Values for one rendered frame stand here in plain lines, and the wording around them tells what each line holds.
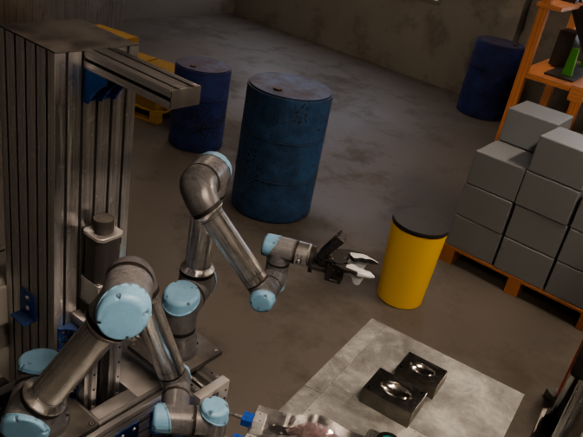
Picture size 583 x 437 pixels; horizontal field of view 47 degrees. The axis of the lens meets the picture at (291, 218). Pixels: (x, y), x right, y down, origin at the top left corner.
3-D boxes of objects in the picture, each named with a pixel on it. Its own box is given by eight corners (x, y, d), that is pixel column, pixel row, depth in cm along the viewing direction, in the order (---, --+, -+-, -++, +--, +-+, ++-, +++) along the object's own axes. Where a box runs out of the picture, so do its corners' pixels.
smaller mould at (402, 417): (358, 401, 248) (363, 387, 245) (376, 381, 260) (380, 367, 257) (407, 428, 240) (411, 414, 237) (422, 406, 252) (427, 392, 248)
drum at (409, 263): (434, 296, 472) (458, 223, 444) (412, 320, 442) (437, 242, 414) (386, 274, 488) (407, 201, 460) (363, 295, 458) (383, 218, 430)
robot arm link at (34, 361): (68, 380, 186) (68, 342, 180) (59, 415, 175) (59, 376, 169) (23, 377, 184) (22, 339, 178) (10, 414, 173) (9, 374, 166)
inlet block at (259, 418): (223, 423, 223) (225, 411, 221) (228, 413, 228) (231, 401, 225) (260, 435, 221) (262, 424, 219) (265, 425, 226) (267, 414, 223)
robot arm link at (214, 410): (198, 393, 174) (230, 394, 175) (193, 423, 179) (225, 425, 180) (197, 414, 167) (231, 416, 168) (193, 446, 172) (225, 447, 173)
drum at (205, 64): (193, 158, 612) (202, 75, 575) (156, 138, 638) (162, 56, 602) (233, 146, 650) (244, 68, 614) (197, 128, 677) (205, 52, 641)
